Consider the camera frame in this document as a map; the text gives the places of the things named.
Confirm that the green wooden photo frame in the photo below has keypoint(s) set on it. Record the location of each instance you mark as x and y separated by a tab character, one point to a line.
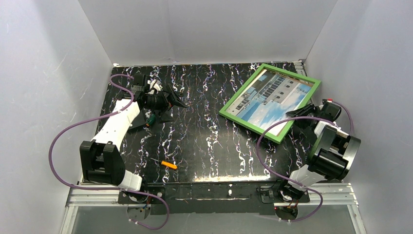
226	113

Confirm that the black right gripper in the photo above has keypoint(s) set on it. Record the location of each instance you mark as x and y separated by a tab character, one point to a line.
313	111

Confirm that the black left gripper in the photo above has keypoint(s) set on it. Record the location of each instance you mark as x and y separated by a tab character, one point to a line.
168	99

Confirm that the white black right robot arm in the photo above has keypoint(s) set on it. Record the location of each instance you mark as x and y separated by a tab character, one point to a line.
330	158

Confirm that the orange handled screwdriver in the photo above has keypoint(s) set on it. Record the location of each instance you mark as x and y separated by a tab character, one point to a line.
166	164

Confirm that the building and sky photo print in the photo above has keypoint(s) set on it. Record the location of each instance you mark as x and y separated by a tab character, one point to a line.
271	100

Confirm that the aluminium rail right side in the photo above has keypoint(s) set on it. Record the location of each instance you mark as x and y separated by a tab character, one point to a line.
300	68

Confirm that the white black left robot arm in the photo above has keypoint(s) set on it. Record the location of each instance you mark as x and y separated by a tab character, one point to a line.
101	160

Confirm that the black square pad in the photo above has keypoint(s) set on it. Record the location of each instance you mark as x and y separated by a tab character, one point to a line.
139	121

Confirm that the aluminium rail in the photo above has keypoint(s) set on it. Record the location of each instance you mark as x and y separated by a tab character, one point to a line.
300	68
333	194

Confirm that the aluminium rail front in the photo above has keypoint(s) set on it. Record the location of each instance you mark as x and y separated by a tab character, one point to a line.
333	194

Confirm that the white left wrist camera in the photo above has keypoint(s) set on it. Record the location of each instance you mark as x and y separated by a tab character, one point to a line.
154	86

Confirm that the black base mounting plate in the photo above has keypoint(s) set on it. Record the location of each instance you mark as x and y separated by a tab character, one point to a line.
221	197

